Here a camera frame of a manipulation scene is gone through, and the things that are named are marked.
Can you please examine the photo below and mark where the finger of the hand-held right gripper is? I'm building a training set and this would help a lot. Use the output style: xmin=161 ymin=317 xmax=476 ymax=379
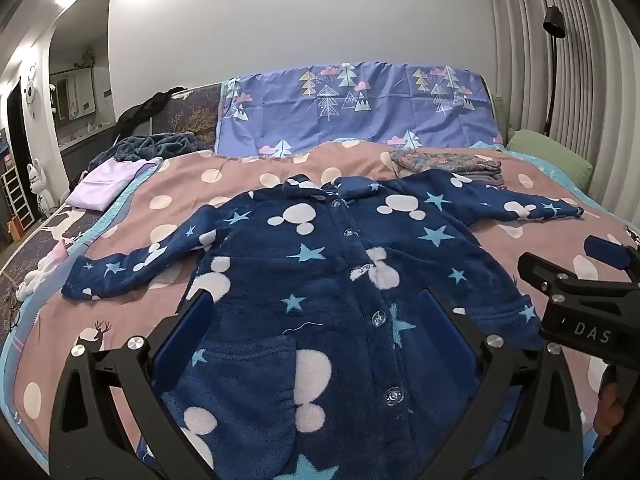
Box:
xmin=584 ymin=235 xmax=640 ymax=281
xmin=517 ymin=251 xmax=597 ymax=307

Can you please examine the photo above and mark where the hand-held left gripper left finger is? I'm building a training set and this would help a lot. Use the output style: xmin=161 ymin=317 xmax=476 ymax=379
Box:
xmin=48 ymin=290 xmax=223 ymax=480

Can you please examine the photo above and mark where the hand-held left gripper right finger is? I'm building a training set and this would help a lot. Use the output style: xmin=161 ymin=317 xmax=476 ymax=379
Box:
xmin=417 ymin=286 xmax=586 ymax=480

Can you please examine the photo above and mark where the blue fleece pajama top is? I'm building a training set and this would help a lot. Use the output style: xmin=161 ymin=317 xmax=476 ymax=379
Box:
xmin=61 ymin=169 xmax=585 ymax=480

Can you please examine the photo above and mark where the person's right hand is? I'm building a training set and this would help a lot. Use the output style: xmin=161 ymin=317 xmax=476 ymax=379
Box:
xmin=595 ymin=382 xmax=623 ymax=438

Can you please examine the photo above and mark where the folded grey pink garment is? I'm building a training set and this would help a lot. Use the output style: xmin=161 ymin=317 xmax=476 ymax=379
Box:
xmin=450 ymin=170 xmax=507 ymax=190

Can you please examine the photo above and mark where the green pillow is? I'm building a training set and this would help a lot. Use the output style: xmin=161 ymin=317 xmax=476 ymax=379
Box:
xmin=506 ymin=129 xmax=593 ymax=196

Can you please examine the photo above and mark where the pink polka dot blanket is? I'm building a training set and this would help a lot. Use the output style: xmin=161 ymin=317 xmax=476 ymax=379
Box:
xmin=0 ymin=141 xmax=640 ymax=480

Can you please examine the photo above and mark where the folded floral garment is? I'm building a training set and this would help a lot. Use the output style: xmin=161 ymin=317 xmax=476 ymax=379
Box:
xmin=390 ymin=147 xmax=503 ymax=177

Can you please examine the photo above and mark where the white pink cloth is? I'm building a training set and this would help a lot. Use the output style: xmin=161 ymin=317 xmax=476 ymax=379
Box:
xmin=15 ymin=242 xmax=68 ymax=301

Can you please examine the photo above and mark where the dark deer print bedsheet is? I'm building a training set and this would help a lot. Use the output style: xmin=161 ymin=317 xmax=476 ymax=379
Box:
xmin=0 ymin=202 xmax=108 ymax=341

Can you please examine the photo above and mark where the lavender cloth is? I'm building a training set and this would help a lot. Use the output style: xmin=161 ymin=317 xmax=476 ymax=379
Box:
xmin=65 ymin=157 xmax=163 ymax=212

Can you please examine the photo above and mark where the grey curtain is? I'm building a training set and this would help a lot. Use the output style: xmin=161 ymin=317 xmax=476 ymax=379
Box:
xmin=482 ymin=0 xmax=640 ymax=241

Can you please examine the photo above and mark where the dark teal blanket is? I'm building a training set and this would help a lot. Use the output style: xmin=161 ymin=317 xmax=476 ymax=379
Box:
xmin=89 ymin=131 xmax=201 ymax=173

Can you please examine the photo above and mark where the white cat figurine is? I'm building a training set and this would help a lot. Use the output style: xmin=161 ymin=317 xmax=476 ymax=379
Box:
xmin=27 ymin=159 xmax=55 ymax=217

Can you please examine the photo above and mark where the purple tree print sheet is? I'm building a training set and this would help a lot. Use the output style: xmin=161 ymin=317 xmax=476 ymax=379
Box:
xmin=216 ymin=62 xmax=505 ymax=157

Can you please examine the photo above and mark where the white shelf rack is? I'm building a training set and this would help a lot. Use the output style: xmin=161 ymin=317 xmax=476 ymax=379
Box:
xmin=0 ymin=162 xmax=36 ymax=226

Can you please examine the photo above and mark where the dark branch print headboard cover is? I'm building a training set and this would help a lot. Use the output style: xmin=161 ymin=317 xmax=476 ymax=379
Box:
xmin=150 ymin=84 xmax=223 ymax=153

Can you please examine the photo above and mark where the black garment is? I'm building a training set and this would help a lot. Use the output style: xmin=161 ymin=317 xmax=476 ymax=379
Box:
xmin=114 ymin=86 xmax=186 ymax=138

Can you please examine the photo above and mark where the black floor lamp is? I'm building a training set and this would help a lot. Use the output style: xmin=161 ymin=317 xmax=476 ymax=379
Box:
xmin=542 ymin=6 xmax=567 ymax=136

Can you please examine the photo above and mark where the white wall clock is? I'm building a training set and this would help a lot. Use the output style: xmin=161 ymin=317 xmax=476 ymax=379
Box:
xmin=22 ymin=65 xmax=38 ymax=116

